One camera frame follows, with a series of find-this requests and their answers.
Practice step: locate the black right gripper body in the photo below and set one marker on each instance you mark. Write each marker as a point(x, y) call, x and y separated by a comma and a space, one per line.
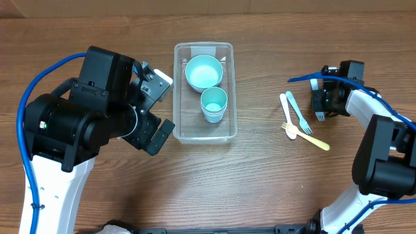
point(317, 106)

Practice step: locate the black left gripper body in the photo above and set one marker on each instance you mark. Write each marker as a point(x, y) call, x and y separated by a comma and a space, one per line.
point(145, 125)

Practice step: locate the blue plastic fork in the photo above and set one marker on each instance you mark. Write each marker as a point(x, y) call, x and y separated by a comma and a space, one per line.
point(317, 100)

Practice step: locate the green plastic fork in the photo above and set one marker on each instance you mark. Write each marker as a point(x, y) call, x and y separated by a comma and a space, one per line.
point(302, 121)

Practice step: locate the pink plastic cup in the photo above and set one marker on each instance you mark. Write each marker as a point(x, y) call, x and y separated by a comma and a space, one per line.
point(211, 114)

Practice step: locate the blue plastic cup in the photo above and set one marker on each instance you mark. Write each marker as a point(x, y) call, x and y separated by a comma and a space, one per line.
point(213, 119)

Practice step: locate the white plastic spoon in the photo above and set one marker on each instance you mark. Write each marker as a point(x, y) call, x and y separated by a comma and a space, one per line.
point(285, 107)

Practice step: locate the yellow plastic fork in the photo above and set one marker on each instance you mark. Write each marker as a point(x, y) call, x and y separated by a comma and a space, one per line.
point(293, 129)

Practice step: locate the green plastic cup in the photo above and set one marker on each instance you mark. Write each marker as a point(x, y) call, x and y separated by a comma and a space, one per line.
point(214, 99)

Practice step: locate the green plastic bowl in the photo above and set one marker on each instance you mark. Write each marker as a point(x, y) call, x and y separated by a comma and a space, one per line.
point(204, 67)

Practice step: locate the blue plastic bowl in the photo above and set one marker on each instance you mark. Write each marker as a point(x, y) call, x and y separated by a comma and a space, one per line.
point(203, 83)

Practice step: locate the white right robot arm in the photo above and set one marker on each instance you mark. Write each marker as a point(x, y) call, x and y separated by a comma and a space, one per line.
point(383, 171)

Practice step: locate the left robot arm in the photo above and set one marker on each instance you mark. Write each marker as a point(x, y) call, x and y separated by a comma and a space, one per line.
point(61, 133)

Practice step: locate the clear plastic container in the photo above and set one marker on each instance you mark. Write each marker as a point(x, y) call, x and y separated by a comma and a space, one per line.
point(191, 127)

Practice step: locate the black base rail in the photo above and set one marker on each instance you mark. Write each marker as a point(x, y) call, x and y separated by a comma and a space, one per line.
point(116, 226)

